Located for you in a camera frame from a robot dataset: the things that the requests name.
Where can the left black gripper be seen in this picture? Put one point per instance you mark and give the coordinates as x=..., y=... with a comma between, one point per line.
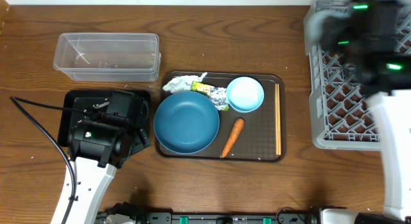
x=142, y=140

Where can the dark blue plate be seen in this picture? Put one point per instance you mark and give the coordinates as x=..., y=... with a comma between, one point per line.
x=186, y=122

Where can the light blue bowl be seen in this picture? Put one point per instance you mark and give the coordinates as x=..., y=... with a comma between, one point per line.
x=245, y=94

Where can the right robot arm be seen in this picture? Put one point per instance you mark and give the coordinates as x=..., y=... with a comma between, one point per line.
x=366, y=34

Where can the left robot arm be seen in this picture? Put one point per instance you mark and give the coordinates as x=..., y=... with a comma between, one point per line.
x=106, y=128

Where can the grey dishwasher rack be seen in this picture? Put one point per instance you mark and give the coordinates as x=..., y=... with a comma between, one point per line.
x=340, y=117

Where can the black plastic bin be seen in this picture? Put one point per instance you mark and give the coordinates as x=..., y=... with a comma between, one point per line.
x=85, y=100

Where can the crumpled white paper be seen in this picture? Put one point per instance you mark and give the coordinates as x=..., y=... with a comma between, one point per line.
x=182, y=83

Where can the clear plastic bin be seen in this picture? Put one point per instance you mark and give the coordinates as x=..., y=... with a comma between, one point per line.
x=108, y=57

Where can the green foil snack wrapper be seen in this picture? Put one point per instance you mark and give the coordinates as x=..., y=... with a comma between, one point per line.
x=217, y=95

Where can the orange carrot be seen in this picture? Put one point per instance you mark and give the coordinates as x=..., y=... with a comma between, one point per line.
x=233, y=136

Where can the dark brown serving tray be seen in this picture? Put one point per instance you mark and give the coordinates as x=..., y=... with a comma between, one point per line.
x=256, y=142

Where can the left wooden chopstick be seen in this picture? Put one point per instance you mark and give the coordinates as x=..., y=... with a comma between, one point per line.
x=275, y=124

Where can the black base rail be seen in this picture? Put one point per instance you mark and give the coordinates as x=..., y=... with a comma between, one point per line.
x=285, y=217

